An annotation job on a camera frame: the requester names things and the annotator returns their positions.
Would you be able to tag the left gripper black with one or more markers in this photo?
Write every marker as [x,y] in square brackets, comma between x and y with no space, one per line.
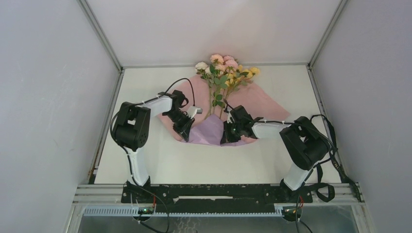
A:
[184,130]

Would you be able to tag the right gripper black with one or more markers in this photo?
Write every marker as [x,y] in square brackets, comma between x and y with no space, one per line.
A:
[227,137]

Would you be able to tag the yellow fake flower stem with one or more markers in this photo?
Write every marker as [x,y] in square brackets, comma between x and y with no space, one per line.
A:
[235,79]

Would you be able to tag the pink fake flower stem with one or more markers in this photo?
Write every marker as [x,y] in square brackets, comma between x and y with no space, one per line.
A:
[218,66]

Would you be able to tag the white fake flower stem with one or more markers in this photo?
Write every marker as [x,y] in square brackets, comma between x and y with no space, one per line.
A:
[203,69]

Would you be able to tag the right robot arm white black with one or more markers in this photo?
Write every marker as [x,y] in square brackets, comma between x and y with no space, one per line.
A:
[305,144]

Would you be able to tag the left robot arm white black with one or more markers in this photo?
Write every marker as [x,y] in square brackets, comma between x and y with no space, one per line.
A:
[130,128]

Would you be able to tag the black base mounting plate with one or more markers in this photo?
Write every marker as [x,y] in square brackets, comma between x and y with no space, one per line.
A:
[212,197]

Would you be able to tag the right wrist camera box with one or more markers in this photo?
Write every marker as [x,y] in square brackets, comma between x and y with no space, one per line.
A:
[229,118]

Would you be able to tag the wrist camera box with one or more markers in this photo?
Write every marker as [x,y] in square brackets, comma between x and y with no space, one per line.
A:
[192,111]
[229,118]

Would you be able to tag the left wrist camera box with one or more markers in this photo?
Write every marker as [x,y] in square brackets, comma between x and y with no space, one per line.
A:
[192,111]

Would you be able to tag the white cable duct strip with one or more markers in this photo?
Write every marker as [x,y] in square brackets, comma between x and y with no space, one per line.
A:
[134,211]

